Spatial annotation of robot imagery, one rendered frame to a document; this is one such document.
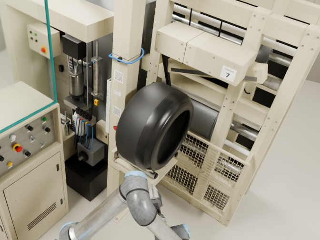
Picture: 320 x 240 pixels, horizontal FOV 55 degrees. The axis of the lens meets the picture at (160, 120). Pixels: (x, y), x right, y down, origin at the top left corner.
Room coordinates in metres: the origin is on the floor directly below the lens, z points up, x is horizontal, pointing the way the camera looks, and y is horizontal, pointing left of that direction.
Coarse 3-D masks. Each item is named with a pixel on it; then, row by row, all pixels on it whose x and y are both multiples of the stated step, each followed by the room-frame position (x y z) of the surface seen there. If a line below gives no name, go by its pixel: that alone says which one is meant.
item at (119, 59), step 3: (141, 48) 1.81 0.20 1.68; (111, 54) 1.75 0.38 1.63; (111, 57) 1.69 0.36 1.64; (114, 57) 1.69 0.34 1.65; (120, 57) 1.69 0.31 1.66; (141, 57) 1.74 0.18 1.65; (117, 60) 1.67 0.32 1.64; (120, 60) 1.66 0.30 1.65; (135, 60) 1.69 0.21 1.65; (126, 63) 1.65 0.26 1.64; (129, 63) 1.65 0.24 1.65
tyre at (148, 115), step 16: (144, 96) 1.58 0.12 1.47; (160, 96) 1.59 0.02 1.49; (176, 96) 1.62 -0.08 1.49; (128, 112) 1.49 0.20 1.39; (144, 112) 1.48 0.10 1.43; (160, 112) 1.47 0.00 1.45; (176, 112) 1.53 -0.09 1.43; (192, 112) 1.76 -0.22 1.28; (128, 128) 1.42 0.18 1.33; (144, 128) 1.40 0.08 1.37; (160, 128) 1.41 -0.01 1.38; (176, 128) 1.83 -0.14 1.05; (128, 144) 1.38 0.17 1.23; (144, 144) 1.35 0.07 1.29; (160, 144) 1.39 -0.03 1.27; (176, 144) 1.72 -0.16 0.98; (128, 160) 1.43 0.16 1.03; (144, 160) 1.33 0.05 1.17; (160, 160) 1.59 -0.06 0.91
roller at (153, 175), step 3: (120, 156) 1.57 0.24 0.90; (123, 159) 1.56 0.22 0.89; (129, 162) 1.54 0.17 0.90; (138, 168) 1.50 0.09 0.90; (144, 171) 1.47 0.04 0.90; (147, 171) 1.47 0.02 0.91; (153, 171) 1.47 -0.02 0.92; (147, 174) 1.46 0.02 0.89; (150, 174) 1.45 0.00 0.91; (153, 174) 1.45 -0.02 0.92; (156, 174) 1.45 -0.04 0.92; (153, 177) 1.43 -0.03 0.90; (156, 177) 1.45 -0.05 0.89
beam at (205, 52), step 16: (160, 32) 1.88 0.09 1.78; (176, 32) 1.90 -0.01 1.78; (192, 32) 1.95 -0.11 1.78; (160, 48) 1.87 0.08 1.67; (176, 48) 1.82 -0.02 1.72; (192, 48) 1.76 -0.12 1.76; (208, 48) 1.75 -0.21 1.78; (224, 48) 1.79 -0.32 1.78; (240, 48) 1.84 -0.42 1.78; (192, 64) 1.75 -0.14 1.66; (208, 64) 1.71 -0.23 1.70; (224, 64) 1.66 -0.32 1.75; (240, 64) 1.62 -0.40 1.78; (224, 80) 1.65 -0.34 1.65; (240, 80) 1.67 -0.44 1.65
